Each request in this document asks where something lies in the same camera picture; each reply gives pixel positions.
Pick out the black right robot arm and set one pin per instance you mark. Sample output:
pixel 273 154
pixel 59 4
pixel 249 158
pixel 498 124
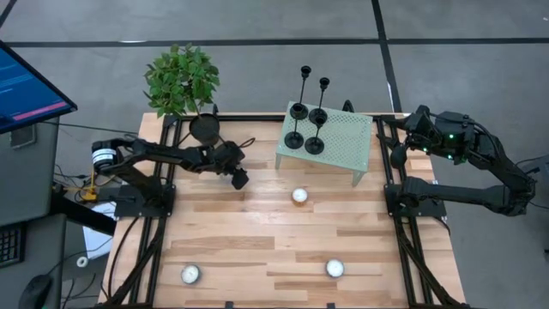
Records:
pixel 472 195

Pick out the potted green plant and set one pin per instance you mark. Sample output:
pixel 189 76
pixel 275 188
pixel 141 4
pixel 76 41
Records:
pixel 182 81

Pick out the office desk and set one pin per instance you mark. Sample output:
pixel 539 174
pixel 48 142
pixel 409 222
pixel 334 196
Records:
pixel 30 180

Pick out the white tape roll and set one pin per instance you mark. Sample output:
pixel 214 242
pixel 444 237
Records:
pixel 79 262

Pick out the black keyboard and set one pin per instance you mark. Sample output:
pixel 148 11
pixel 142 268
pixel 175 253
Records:
pixel 10 244

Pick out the white paper sheet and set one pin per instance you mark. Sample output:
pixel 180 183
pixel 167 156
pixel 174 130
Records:
pixel 96 240

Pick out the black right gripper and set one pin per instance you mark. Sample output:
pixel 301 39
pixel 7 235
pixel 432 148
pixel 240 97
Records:
pixel 422 129

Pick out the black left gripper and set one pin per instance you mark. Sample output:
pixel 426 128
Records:
pixel 223 156

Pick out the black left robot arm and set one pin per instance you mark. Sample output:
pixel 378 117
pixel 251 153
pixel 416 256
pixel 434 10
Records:
pixel 167 154

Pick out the black computer mouse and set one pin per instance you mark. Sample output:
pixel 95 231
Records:
pixel 36 294

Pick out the white wax candle jar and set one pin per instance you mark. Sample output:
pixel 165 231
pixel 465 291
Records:
pixel 190 274
pixel 334 268

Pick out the computer monitor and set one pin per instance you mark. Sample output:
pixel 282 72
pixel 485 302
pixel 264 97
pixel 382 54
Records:
pixel 25 94

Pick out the black table clamp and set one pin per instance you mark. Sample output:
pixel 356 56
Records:
pixel 229 305
pixel 330 306
pixel 348 106
pixel 215 110

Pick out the tall black candlestick holder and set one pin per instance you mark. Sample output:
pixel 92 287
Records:
pixel 305 71

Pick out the black desk support beam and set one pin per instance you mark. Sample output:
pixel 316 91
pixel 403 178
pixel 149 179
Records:
pixel 81 214

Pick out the short black candlestick holder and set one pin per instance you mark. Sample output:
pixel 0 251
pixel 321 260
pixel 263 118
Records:
pixel 314 146

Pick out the green perforated metal riser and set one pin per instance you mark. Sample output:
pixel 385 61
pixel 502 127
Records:
pixel 347 141

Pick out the black aluminium rig frame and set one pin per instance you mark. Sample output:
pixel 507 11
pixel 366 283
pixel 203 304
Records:
pixel 253 117

